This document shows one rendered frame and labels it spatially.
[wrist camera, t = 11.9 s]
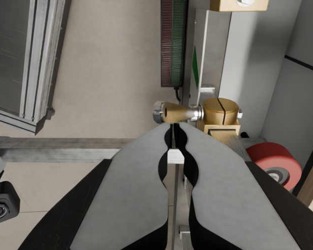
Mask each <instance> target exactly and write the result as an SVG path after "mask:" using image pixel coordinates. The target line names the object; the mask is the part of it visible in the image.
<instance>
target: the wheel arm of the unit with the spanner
mask: <svg viewBox="0 0 313 250"><path fill-rule="evenodd" d="M134 139H135V138H13V137H8V138H7V139H6V140H4V141H3V142H2V143H1V144H0V157H1V159H2V161H3V162H44V163H100V162H101V161H102V160H103V159H111V158H112V157H113V156H114V155H115V154H116V153H117V152H118V151H119V150H120V149H121V148H123V147H124V146H125V145H126V144H128V143H129V142H131V141H133V140H134ZM239 139H240V141H241V142H242V144H243V146H244V148H245V149H247V148H248V147H250V146H253V145H255V144H258V143H263V142H268V141H267V140H266V139H265V138H239ZM167 163H168V164H184V157H183V155H182V153H181V152H180V151H179V149H178V148H176V147H175V139H174V138H173V139H172V148H171V149H169V151H168V156H167Z"/></svg>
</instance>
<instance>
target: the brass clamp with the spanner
mask: <svg viewBox="0 0 313 250"><path fill-rule="evenodd" d="M241 116H242V110H241V109H239V106H238V104H237V103H236V102H234V101H232V100H230V99H226V98H209V99H207V100H205V101H204V102H203V120H202V122H200V121H198V124H197V129H199V130H201V131H202V132H204V133H206V134H208V135H209V130H235V132H236V133H237V135H238V134H239V130H240V123H239V122H238V120H237V119H238V118H241Z"/></svg>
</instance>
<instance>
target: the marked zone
mask: <svg viewBox="0 0 313 250"><path fill-rule="evenodd" d="M192 67H193V72H194V77H195V82H196V87H197V88H198V83H199V77H198V68H197V58H196V48H194V54H193V62H192Z"/></svg>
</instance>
